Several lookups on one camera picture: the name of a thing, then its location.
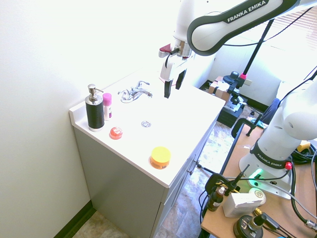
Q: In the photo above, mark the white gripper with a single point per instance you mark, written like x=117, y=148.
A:
x=171, y=67

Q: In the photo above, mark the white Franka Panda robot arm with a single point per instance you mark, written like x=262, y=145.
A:
x=280, y=129

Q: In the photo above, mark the white sink countertop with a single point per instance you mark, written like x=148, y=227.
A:
x=158, y=129

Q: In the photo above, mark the chrome sink drain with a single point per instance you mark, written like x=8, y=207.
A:
x=146, y=124

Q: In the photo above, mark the white bottle with pink cap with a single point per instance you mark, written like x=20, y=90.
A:
x=107, y=106

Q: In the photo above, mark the orange jar with yellow lid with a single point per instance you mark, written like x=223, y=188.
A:
x=160, y=158

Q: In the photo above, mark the red round soap container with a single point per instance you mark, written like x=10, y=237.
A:
x=116, y=133

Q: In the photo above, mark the black C-clamp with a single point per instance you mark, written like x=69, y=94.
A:
x=219, y=181
x=244, y=125

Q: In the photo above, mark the black chrome soap dispenser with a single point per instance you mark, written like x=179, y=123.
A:
x=94, y=110

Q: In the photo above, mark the grey vanity cabinet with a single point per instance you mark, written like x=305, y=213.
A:
x=138, y=191

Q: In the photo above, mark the brown dropper bottle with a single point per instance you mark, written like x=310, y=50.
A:
x=216, y=199

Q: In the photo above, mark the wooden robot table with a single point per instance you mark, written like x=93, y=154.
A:
x=250, y=193

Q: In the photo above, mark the white cardboard box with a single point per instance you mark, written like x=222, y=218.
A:
x=241, y=204

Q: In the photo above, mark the round white tin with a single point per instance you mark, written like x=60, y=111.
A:
x=258, y=194

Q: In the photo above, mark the round black tin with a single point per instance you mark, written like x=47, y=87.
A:
x=247, y=226

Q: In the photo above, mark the dark red wrist camera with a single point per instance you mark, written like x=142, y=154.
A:
x=165, y=50

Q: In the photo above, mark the black tripod head with camera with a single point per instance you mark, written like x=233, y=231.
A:
x=234, y=85

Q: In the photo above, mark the black camera stand pole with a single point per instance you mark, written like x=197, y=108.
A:
x=256, y=49

